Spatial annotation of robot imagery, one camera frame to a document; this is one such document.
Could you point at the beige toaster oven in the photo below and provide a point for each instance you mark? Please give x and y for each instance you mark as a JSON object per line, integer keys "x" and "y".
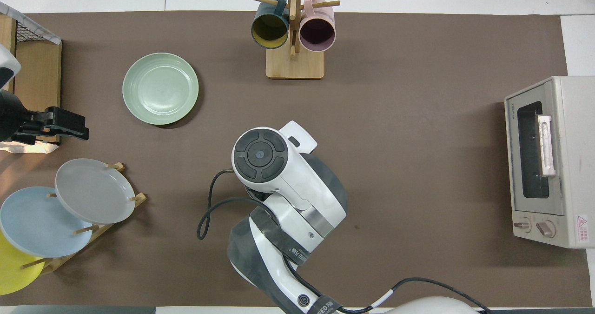
{"x": 571, "y": 165}

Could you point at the light blue plate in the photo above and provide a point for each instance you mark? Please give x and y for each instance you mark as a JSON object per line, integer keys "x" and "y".
{"x": 37, "y": 223}

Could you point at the pink mug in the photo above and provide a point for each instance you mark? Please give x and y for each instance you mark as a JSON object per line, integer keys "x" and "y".
{"x": 317, "y": 32}

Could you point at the wooden plate rack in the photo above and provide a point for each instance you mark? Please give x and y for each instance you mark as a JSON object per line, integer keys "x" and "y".
{"x": 118, "y": 214}

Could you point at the dark teal mug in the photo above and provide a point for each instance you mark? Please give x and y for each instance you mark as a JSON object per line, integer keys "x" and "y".
{"x": 269, "y": 28}

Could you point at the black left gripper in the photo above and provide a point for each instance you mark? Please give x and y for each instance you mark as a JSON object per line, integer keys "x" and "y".
{"x": 59, "y": 121}

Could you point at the yellow plate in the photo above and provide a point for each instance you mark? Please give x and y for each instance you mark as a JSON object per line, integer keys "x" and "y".
{"x": 14, "y": 272}

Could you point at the light green plate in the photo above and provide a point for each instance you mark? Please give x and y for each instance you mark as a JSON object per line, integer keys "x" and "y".
{"x": 160, "y": 88}

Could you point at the brown table mat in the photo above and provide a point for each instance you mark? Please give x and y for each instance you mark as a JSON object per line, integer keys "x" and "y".
{"x": 418, "y": 118}

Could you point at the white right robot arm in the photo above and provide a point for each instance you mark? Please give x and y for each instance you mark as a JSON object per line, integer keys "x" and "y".
{"x": 293, "y": 183}

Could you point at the grey plate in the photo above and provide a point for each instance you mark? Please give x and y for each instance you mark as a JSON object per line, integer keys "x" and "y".
{"x": 93, "y": 190}

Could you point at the wooden mug tree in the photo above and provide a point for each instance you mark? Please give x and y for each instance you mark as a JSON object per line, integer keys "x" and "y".
{"x": 295, "y": 65}

